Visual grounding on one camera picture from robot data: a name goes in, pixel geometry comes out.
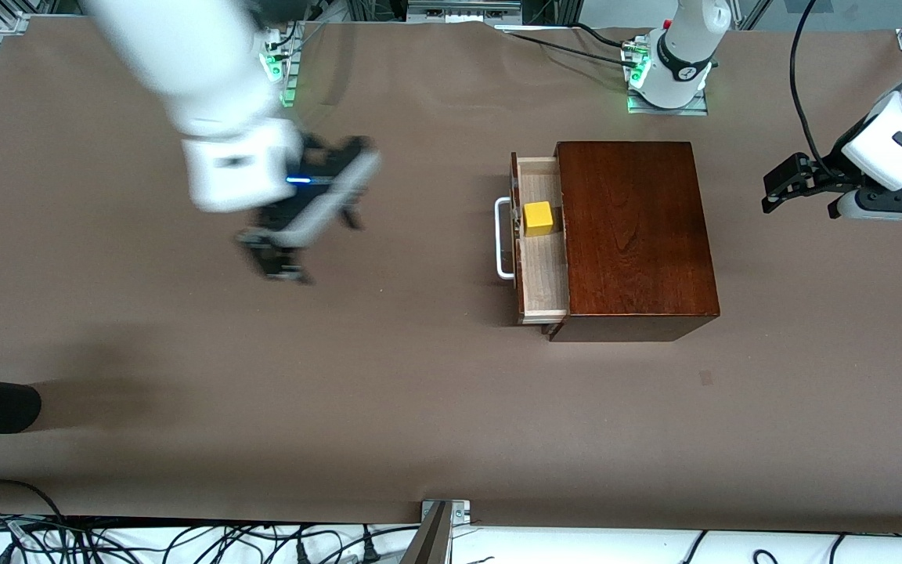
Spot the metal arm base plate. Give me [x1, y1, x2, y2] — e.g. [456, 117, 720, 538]
[262, 27, 300, 109]
[626, 35, 709, 117]

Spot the wooden drawer with white handle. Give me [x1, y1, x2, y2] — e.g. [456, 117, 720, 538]
[494, 153, 571, 327]

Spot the brown paper table cover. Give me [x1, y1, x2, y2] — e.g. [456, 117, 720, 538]
[0, 20, 902, 536]

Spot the aluminium profile with bracket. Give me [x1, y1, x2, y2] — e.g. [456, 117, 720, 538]
[400, 499, 471, 564]

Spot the grey equipment box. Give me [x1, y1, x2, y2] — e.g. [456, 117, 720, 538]
[406, 0, 522, 23]

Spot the yellow cube block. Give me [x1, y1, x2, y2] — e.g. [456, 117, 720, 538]
[522, 201, 555, 237]

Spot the dark brown wooden cabinet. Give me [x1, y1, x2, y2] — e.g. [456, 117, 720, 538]
[543, 141, 720, 343]

